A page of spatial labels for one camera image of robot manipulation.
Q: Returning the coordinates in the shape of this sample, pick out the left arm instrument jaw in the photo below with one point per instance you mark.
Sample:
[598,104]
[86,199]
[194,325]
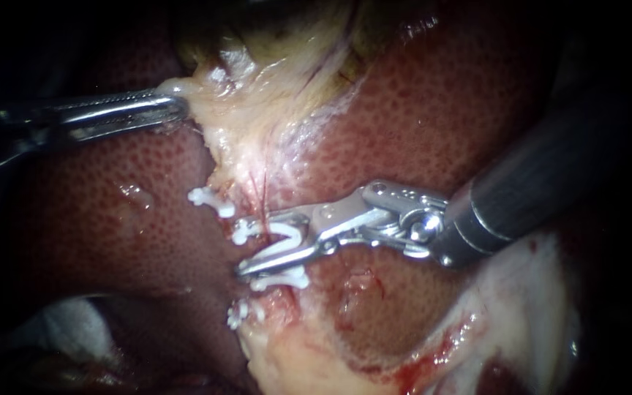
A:
[129,123]
[124,101]

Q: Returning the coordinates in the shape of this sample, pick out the right arm instrument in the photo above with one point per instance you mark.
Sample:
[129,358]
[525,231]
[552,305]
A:
[404,219]

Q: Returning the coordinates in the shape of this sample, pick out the right arm instrument jaw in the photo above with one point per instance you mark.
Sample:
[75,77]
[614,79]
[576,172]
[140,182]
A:
[294,257]
[343,214]

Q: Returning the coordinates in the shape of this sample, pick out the left arm instrument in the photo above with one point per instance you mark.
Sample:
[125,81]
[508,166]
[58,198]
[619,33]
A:
[14,129]

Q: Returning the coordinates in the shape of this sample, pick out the white clip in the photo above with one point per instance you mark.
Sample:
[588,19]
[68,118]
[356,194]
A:
[286,280]
[288,233]
[237,315]
[214,202]

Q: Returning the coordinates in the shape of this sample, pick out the gallbladder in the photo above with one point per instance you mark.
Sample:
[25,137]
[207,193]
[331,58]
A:
[261,99]

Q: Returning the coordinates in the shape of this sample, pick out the dark right arm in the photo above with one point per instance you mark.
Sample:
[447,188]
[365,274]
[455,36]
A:
[541,181]

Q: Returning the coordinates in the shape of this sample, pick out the thin tube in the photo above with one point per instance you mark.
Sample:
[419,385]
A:
[265,195]

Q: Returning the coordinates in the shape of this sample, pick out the pale fatty tissue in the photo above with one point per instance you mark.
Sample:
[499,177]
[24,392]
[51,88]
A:
[305,367]

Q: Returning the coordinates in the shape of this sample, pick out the dark red liver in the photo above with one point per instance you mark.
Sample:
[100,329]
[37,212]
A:
[129,236]

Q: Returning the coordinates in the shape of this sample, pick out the white cloth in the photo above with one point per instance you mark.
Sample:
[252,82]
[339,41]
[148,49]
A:
[69,329]

